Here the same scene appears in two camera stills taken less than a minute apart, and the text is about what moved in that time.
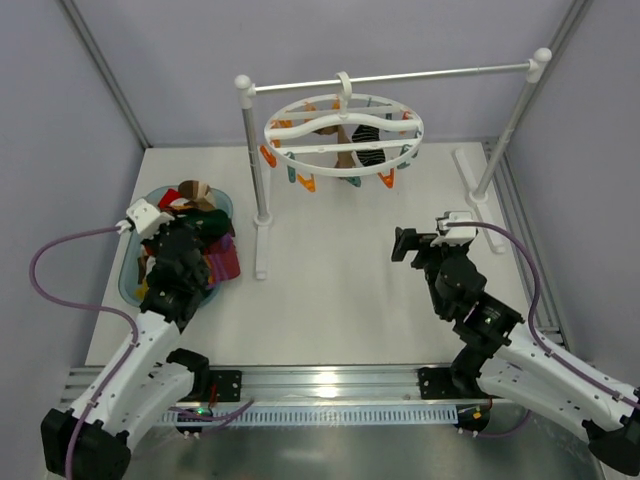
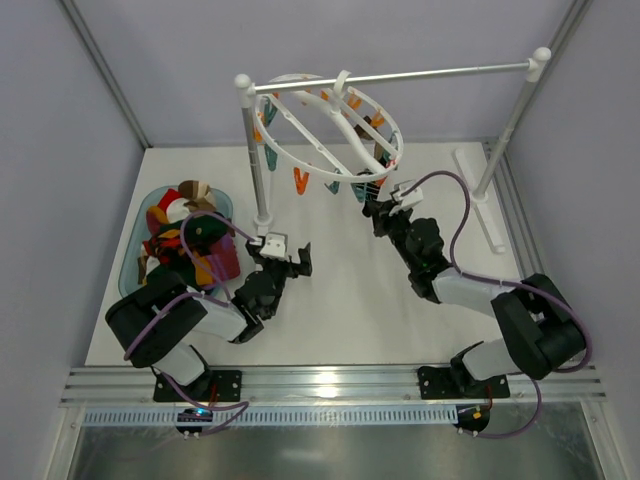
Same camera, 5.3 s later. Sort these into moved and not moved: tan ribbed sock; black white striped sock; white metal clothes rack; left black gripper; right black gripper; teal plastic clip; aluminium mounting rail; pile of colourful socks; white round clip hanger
Moved: left black gripper; white round clip hanger; teal plastic clip; tan ribbed sock; black white striped sock; right black gripper
Not moved: white metal clothes rack; pile of colourful socks; aluminium mounting rail
